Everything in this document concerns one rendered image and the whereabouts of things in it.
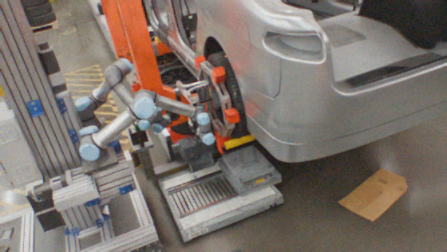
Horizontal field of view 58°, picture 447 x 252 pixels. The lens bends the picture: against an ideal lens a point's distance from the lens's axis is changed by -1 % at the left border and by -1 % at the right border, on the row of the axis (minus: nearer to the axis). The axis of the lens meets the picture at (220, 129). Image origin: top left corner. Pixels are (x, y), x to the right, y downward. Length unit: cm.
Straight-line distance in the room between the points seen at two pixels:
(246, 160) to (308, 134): 119
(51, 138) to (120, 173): 49
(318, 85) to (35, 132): 175
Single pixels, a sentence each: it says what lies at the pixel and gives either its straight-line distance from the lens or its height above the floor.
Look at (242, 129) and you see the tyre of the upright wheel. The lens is 288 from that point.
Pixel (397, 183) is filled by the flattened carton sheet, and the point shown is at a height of 1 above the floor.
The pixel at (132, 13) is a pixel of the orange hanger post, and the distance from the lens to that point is 317.
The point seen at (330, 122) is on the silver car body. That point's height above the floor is 104.
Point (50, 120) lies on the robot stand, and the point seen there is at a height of 112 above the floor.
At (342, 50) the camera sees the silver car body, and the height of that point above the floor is 100.
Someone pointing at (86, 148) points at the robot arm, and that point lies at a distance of 249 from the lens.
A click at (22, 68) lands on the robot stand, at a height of 148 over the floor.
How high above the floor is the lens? 216
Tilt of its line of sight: 30 degrees down
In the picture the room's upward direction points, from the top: 11 degrees counter-clockwise
